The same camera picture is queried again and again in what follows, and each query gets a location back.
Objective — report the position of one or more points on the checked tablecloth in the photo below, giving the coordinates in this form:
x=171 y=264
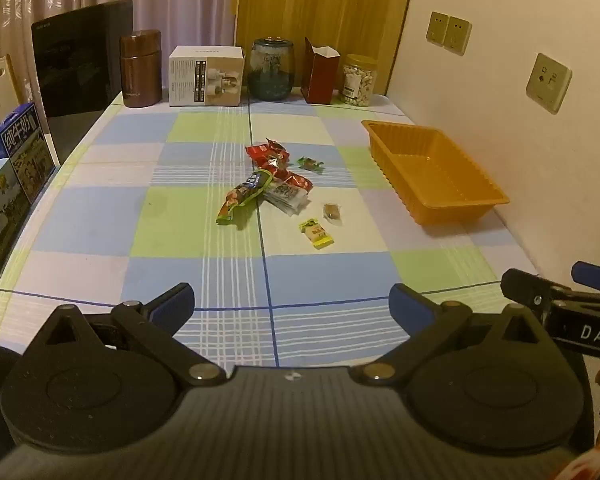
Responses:
x=105 y=230

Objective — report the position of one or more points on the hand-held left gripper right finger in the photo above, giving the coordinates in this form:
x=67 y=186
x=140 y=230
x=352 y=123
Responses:
x=409 y=306

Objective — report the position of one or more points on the green candy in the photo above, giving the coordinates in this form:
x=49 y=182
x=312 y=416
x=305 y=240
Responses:
x=310 y=163

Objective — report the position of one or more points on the pink sheer curtain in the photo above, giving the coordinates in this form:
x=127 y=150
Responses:
x=170 y=0

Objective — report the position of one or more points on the small yellow-green snack packet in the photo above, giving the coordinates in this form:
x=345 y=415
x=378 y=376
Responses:
x=316 y=233

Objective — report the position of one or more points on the long sausage packet green ends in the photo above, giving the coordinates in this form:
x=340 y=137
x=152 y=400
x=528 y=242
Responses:
x=240 y=196

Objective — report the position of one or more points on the red patterned clothing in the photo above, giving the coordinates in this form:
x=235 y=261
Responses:
x=595 y=467

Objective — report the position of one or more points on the clear snack packet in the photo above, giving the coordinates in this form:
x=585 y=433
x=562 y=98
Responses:
x=285 y=200

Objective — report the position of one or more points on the blue milk carton box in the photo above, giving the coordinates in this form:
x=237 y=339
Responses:
x=25 y=150

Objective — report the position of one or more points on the plastic jar of nuts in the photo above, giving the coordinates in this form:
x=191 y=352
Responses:
x=360 y=85

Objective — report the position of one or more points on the dark glass jar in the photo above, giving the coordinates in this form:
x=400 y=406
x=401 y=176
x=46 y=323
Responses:
x=270 y=75

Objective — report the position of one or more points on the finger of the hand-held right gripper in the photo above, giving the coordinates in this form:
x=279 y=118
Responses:
x=522 y=284
x=595 y=276

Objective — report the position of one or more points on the orange plastic tray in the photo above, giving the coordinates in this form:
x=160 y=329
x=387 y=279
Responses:
x=430 y=175

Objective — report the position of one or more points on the red candy packet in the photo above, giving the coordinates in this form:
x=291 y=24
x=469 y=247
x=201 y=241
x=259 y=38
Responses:
x=265 y=150
x=277 y=165

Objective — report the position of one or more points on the white printed cardboard box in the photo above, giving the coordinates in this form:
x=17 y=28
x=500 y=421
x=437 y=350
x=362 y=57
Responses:
x=205 y=77

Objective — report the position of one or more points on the yellow curtain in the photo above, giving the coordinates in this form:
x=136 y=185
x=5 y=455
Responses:
x=320 y=0

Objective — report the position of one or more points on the beige wall data socket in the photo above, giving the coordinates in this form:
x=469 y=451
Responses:
x=547 y=82

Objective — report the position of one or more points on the open red carton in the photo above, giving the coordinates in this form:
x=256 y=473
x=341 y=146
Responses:
x=320 y=80

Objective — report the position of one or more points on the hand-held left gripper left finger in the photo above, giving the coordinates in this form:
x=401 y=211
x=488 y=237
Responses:
x=172 y=306

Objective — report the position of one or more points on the brown candy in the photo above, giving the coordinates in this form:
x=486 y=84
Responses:
x=332 y=211

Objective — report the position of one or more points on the brown thermos flask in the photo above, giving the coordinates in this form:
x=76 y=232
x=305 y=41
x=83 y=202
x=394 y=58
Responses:
x=140 y=70

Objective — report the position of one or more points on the black flat screen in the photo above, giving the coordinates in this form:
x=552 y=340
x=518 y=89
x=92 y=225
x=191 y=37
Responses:
x=75 y=60

